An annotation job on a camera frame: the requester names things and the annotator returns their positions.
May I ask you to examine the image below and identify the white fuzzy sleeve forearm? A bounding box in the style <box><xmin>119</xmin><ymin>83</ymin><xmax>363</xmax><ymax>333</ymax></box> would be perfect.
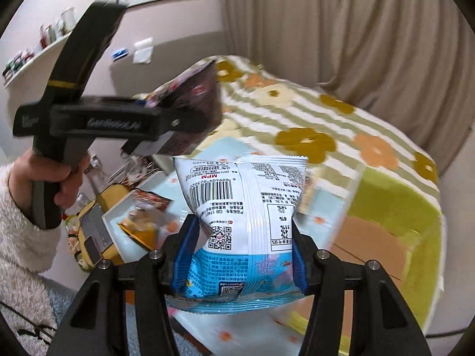
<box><xmin>1</xmin><ymin>164</ymin><xmax>60</xmax><ymax>355</ymax></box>

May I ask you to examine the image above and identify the white paper on headboard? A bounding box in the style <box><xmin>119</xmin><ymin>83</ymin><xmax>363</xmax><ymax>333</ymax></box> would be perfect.
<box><xmin>133</xmin><ymin>37</ymin><xmax>154</xmax><ymax>64</ymax></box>

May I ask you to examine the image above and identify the beige curtain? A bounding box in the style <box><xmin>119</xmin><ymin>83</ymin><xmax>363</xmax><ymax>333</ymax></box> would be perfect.
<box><xmin>221</xmin><ymin>0</ymin><xmax>474</xmax><ymax>171</ymax></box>

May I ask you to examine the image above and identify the white wall shelf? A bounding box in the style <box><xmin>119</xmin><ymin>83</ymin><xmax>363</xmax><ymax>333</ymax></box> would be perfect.
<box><xmin>3</xmin><ymin>32</ymin><xmax>72</xmax><ymax>88</ymax></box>

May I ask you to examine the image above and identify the blue item on headboard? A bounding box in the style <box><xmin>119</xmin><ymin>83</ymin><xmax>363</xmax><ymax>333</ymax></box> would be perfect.
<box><xmin>111</xmin><ymin>48</ymin><xmax>129</xmax><ymax>62</ymax></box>

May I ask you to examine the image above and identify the person's left hand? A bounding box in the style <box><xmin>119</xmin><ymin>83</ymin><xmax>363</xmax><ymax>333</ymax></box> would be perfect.
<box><xmin>8</xmin><ymin>150</ymin><xmax>90</xmax><ymax>216</ymax></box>

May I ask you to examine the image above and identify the grey headboard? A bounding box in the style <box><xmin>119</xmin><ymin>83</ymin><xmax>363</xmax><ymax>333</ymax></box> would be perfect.
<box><xmin>110</xmin><ymin>31</ymin><xmax>227</xmax><ymax>97</ymax></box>

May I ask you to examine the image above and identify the red orange snack bag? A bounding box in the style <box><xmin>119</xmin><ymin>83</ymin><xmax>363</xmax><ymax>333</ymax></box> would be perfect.
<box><xmin>118</xmin><ymin>189</ymin><xmax>179</xmax><ymax>251</ymax></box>

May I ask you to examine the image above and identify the white and blue snack bag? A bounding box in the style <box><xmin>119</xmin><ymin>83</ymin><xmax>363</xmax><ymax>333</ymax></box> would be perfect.
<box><xmin>167</xmin><ymin>155</ymin><xmax>308</xmax><ymax>314</ymax></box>

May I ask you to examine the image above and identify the floral striped bed quilt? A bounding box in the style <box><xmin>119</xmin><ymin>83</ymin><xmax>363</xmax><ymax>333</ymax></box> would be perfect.
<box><xmin>196</xmin><ymin>55</ymin><xmax>440</xmax><ymax>204</ymax></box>

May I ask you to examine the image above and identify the dark purple snack bag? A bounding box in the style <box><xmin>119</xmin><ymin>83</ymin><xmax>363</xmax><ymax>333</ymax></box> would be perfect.
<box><xmin>121</xmin><ymin>58</ymin><xmax>224</xmax><ymax>158</ymax></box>

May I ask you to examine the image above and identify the green cardboard box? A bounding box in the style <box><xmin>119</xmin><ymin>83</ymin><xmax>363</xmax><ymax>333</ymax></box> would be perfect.
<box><xmin>296</xmin><ymin>168</ymin><xmax>446</xmax><ymax>332</ymax></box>

